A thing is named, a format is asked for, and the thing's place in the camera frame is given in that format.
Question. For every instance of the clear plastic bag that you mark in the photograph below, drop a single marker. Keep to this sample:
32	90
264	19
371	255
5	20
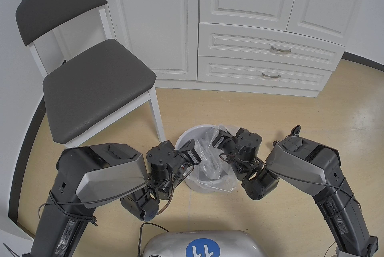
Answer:
213	165

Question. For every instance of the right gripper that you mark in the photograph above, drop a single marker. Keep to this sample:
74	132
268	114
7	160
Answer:
223	141

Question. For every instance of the white chair grey cushions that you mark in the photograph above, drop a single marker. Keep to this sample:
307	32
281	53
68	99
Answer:
90	84

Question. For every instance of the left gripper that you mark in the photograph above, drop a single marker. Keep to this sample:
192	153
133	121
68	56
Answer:
189	152

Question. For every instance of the crumpled black plastic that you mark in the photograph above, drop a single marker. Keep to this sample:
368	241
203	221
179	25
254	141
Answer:
296	129

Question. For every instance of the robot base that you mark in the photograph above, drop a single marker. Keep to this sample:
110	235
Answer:
204	240

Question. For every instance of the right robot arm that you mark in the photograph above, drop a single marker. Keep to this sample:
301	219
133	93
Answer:
303	159

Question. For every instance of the white trash bin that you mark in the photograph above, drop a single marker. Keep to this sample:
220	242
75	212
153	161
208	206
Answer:
192	131

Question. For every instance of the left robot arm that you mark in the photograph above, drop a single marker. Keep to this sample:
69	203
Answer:
99	171

